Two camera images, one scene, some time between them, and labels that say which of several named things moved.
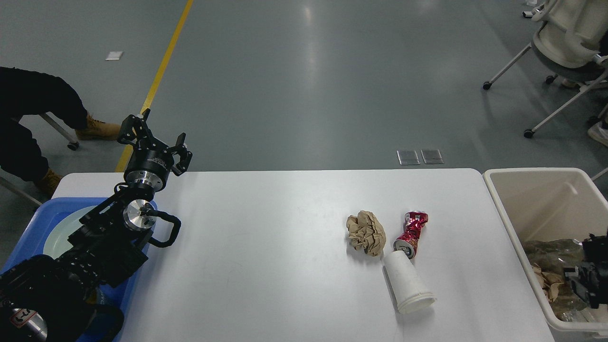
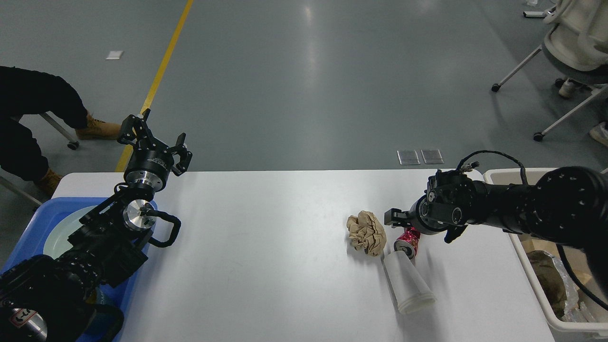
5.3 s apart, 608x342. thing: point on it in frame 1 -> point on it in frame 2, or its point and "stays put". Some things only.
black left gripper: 150,162 stays put
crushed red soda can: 415,221 stays put
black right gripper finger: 589,278 -> 396,218
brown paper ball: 366,232 stays put
